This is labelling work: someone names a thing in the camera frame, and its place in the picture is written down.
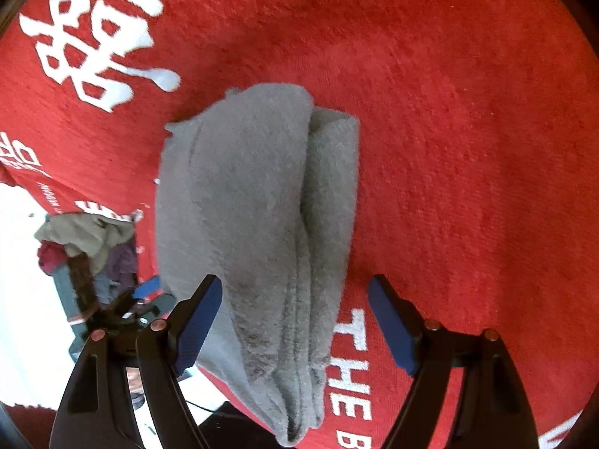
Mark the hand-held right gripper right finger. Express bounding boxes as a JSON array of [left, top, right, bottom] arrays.
[[367, 274, 539, 449]]

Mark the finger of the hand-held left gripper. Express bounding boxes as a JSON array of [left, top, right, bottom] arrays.
[[131, 277, 177, 323]]

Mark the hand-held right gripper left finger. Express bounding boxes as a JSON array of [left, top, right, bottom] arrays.
[[49, 274, 224, 449]]

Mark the grey fleece garment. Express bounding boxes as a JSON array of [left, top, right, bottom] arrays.
[[153, 83, 361, 447]]

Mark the purple cloth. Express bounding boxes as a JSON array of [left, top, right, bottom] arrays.
[[107, 242, 139, 291]]

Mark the brown cloth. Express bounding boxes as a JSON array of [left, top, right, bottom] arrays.
[[69, 253, 100, 316]]

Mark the dark red cloth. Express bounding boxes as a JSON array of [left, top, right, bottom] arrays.
[[37, 241, 69, 277]]

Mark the red blanket with white print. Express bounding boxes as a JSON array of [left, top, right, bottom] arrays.
[[0, 0, 599, 449]]

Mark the black cable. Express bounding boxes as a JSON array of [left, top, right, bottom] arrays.
[[186, 398, 223, 415]]

